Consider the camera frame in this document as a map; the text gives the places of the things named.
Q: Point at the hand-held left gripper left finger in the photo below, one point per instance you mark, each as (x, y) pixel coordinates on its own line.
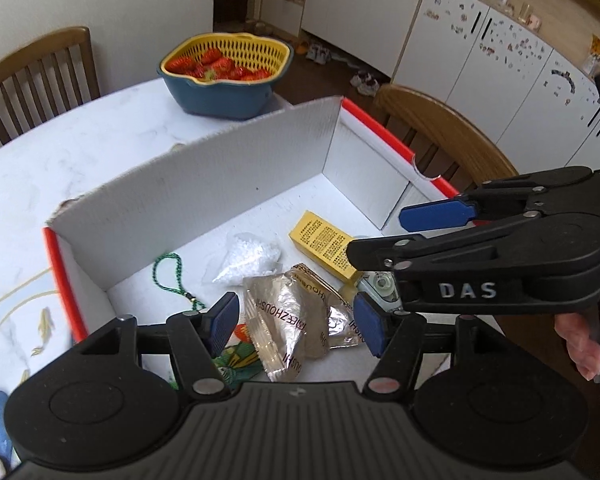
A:
(222, 324)

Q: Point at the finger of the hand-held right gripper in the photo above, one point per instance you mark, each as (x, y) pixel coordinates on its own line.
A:
(435, 215)
(430, 250)

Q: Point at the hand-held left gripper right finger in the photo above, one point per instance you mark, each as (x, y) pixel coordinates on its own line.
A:
(370, 326)

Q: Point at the green white snack packet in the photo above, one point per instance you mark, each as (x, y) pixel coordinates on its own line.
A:
(240, 356)

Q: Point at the mint correction tape dispenser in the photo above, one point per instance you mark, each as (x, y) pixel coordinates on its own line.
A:
(382, 285)

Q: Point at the silver foil packet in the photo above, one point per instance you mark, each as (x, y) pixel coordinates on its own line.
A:
(275, 320)

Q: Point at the white granule bag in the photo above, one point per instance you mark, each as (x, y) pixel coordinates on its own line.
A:
(247, 257)

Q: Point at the small yellow box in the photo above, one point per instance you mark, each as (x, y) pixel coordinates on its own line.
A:
(320, 240)

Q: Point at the red shoe box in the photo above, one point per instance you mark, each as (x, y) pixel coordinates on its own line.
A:
(220, 170)

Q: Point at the person's right hand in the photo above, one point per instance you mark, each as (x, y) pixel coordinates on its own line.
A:
(580, 345)

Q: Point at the curved back wooden chair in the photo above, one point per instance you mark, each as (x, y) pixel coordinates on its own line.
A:
(455, 130)

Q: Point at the white sneakers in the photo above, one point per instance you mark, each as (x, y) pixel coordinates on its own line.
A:
(318, 53)
(365, 83)

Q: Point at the yellow packet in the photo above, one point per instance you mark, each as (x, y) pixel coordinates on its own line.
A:
(595, 55)

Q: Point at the orange slippers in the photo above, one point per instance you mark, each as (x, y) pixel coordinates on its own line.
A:
(301, 47)

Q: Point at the blue bowl with yellow strainer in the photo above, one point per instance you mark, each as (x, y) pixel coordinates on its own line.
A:
(220, 101)

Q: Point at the pile of strawberries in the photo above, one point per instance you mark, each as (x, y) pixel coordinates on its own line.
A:
(210, 58)

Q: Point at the slatted wooden chair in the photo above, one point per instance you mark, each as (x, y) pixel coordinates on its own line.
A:
(40, 75)

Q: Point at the white wall cabinet unit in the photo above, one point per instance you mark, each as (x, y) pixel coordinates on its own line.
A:
(460, 35)

